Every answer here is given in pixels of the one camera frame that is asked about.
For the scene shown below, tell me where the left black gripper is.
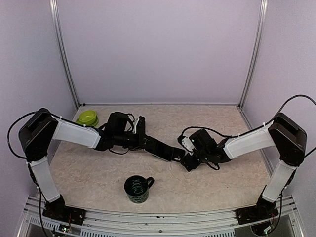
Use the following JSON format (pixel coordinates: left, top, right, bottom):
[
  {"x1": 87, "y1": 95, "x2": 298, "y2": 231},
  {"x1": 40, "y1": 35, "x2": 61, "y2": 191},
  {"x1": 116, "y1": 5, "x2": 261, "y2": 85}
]
[{"x1": 114, "y1": 130, "x2": 156, "y2": 151}]

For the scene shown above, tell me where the black phone case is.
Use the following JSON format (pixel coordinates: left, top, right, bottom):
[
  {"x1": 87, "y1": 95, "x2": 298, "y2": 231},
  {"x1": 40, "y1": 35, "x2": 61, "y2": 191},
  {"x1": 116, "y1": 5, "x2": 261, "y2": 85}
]
[{"x1": 143, "y1": 136, "x2": 186, "y2": 161}]

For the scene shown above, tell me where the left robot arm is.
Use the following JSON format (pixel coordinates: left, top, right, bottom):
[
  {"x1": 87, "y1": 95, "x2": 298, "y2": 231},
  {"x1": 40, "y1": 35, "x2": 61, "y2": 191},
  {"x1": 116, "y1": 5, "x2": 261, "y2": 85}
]
[{"x1": 18, "y1": 108, "x2": 145, "y2": 220}]

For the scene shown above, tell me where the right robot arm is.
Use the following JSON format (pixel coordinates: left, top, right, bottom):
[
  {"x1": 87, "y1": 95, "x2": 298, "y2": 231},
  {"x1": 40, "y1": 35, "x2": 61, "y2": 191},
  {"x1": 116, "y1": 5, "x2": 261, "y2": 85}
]
[{"x1": 178, "y1": 113, "x2": 307, "y2": 219}]

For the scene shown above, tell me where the green plastic bowl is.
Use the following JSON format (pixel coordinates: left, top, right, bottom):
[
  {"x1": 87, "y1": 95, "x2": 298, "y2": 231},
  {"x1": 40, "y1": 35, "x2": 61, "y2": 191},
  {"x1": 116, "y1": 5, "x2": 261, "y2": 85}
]
[{"x1": 78, "y1": 110, "x2": 97, "y2": 125}]

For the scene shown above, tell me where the black mug green print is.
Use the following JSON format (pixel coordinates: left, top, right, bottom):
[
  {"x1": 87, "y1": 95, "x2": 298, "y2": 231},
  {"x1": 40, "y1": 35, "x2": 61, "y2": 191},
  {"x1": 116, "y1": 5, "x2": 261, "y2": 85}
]
[{"x1": 124, "y1": 175, "x2": 155, "y2": 204}]

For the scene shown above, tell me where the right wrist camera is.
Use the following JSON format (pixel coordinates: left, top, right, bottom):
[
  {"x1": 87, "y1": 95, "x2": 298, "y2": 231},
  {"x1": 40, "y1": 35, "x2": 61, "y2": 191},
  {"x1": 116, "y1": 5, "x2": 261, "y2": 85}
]
[{"x1": 177, "y1": 135, "x2": 195, "y2": 152}]

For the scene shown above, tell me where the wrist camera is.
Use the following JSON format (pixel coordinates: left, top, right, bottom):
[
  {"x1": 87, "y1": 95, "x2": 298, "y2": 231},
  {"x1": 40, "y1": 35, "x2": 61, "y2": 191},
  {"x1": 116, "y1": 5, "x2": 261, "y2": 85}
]
[
  {"x1": 133, "y1": 116, "x2": 146, "y2": 134},
  {"x1": 177, "y1": 135, "x2": 195, "y2": 152}
]

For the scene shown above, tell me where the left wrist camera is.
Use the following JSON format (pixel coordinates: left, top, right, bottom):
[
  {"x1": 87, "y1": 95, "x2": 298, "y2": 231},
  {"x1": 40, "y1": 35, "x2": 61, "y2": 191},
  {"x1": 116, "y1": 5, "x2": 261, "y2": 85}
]
[{"x1": 133, "y1": 116, "x2": 146, "y2": 134}]

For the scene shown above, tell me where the front aluminium rail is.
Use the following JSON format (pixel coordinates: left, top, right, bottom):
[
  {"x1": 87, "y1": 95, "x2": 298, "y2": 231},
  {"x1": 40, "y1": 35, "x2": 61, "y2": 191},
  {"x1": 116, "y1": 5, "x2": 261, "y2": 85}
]
[{"x1": 17, "y1": 196, "x2": 304, "y2": 237}]

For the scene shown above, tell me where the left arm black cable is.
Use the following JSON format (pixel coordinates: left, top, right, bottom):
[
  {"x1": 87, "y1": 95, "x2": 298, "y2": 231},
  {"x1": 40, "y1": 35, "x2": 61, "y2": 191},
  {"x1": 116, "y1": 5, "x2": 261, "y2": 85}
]
[{"x1": 6, "y1": 110, "x2": 135, "y2": 237}]

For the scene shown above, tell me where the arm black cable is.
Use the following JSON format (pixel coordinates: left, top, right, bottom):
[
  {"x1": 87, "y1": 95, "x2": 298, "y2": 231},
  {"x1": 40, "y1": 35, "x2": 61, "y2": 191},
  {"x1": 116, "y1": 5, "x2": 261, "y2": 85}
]
[
  {"x1": 6, "y1": 110, "x2": 135, "y2": 237},
  {"x1": 179, "y1": 94, "x2": 316, "y2": 233}
]

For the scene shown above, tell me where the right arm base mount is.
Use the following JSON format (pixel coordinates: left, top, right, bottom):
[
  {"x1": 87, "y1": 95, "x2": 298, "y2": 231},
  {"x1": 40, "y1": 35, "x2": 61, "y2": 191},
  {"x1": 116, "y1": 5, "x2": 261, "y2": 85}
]
[{"x1": 235, "y1": 202, "x2": 279, "y2": 225}]

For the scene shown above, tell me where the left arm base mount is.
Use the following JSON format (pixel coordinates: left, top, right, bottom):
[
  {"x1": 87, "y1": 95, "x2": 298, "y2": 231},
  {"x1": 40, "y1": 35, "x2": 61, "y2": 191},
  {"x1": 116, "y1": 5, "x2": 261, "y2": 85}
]
[{"x1": 43, "y1": 202, "x2": 86, "y2": 226}]

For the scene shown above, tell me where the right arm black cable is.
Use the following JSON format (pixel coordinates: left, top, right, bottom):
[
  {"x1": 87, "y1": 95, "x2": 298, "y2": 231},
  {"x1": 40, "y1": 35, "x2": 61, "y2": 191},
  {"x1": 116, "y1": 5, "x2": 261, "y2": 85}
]
[{"x1": 179, "y1": 94, "x2": 316, "y2": 233}]

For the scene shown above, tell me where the left aluminium frame post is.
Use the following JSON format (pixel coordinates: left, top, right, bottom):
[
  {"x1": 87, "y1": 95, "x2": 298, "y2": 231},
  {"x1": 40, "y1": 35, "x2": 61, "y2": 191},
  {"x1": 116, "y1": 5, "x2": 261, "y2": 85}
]
[{"x1": 49, "y1": 0, "x2": 80, "y2": 109}]

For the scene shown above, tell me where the aluminium frame post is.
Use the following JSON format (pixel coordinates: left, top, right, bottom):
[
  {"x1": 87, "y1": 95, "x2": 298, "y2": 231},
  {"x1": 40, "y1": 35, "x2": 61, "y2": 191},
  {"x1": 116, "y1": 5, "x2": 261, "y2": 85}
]
[
  {"x1": 238, "y1": 0, "x2": 269, "y2": 110},
  {"x1": 49, "y1": 0, "x2": 80, "y2": 109}
]

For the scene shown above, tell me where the right aluminium frame post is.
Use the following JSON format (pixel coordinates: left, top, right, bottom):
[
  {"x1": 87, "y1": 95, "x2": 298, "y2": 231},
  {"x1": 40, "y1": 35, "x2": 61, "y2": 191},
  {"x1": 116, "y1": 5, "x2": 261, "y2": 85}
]
[{"x1": 238, "y1": 0, "x2": 269, "y2": 110}]

